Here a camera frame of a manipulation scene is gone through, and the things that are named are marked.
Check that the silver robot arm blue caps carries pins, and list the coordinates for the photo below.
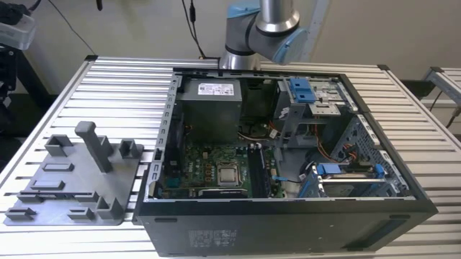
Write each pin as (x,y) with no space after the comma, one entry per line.
(276,21)

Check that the black RAM slot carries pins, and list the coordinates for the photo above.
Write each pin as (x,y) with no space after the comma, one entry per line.
(256,172)

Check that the pale grey rounded box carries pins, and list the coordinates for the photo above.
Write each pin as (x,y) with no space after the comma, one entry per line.
(13,32)

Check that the black hanging plug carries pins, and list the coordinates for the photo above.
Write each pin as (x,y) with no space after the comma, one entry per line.
(99,5)

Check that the grey plastic parts rack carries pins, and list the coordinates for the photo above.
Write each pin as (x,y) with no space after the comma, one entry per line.
(83,183)

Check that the black case fan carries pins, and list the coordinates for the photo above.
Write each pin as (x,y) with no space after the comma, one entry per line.
(179,140)

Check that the grey power supply box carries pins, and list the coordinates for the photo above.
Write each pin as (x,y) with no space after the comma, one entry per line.
(208,121)

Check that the teal square board part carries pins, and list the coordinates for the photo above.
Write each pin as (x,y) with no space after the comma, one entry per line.
(173,182)

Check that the green motherboard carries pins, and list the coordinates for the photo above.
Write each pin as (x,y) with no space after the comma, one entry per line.
(202,162)

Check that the CPU socket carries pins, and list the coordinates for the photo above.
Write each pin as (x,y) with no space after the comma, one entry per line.
(227,163)

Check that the silver CPU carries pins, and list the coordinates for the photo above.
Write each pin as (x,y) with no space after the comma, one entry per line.
(227,176)

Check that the black round plastic housing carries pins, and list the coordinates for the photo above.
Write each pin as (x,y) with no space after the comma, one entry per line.
(256,129)

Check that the blue plastic drive latch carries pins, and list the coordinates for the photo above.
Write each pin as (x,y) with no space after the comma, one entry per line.
(302,91)

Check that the grey metal drive cage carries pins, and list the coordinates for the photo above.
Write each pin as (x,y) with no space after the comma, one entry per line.
(295,121)

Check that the black open PC case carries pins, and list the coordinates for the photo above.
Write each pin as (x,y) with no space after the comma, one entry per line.
(251,229)

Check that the hard disk blue carrier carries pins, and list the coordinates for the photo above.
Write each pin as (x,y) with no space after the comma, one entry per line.
(328,169)

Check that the aluminium slat side table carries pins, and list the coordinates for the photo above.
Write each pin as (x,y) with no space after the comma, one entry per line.
(446,81)

